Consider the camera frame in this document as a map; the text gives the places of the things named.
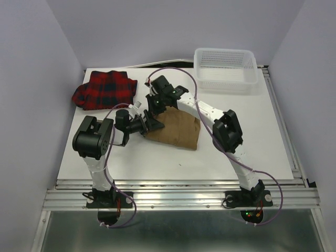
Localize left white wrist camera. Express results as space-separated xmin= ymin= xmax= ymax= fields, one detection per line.
xmin=128 ymin=101 xmax=142 ymax=116

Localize white plastic basket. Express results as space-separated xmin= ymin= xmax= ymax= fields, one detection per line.
xmin=193 ymin=48 xmax=259 ymax=91

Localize red black plaid skirt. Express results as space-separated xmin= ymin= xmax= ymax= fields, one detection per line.
xmin=71 ymin=70 xmax=138 ymax=110

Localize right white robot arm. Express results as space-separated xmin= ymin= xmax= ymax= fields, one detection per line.
xmin=145 ymin=76 xmax=265 ymax=208

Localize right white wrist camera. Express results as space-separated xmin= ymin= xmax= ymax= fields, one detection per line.
xmin=145 ymin=78 xmax=159 ymax=96

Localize white board strip behind table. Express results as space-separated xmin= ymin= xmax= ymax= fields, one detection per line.
xmin=125 ymin=59 xmax=194 ymax=68

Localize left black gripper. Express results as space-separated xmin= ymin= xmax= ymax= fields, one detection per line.
xmin=125 ymin=109 xmax=164 ymax=137

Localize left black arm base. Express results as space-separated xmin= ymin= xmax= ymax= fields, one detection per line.
xmin=82 ymin=189 xmax=134 ymax=228

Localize aluminium frame rails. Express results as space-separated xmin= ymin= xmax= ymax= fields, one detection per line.
xmin=33 ymin=68 xmax=331 ymax=251

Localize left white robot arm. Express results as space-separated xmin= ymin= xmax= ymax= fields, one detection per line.
xmin=72 ymin=109 xmax=164 ymax=208

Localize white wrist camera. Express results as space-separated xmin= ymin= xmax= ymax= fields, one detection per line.
xmin=128 ymin=101 xmax=142 ymax=116
xmin=145 ymin=78 xmax=159 ymax=96

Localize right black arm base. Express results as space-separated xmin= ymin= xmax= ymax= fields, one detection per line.
xmin=222 ymin=190 xmax=273 ymax=225

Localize tan brown skirt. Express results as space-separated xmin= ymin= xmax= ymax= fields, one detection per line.
xmin=145 ymin=107 xmax=201 ymax=151

